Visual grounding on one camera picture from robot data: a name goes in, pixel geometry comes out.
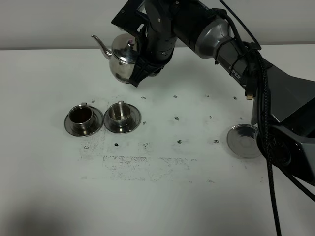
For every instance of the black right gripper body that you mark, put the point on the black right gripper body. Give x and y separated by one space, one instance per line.
159 42

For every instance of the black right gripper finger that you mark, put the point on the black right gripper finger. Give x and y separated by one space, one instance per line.
143 68

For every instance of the stainless steel teapot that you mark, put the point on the stainless steel teapot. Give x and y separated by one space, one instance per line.
122 56

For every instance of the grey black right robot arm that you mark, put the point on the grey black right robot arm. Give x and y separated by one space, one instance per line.
284 106

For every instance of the steel saucer near teapot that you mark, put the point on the steel saucer near teapot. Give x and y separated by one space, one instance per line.
135 121

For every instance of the steel teacup near teapot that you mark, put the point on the steel teacup near teapot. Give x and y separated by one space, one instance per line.
119 114

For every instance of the steel saucer far side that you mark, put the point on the steel saucer far side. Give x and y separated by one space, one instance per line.
96 125

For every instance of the steel teacup far side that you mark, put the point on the steel teacup far side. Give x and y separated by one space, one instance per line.
81 117

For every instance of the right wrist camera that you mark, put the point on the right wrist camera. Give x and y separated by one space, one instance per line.
131 17

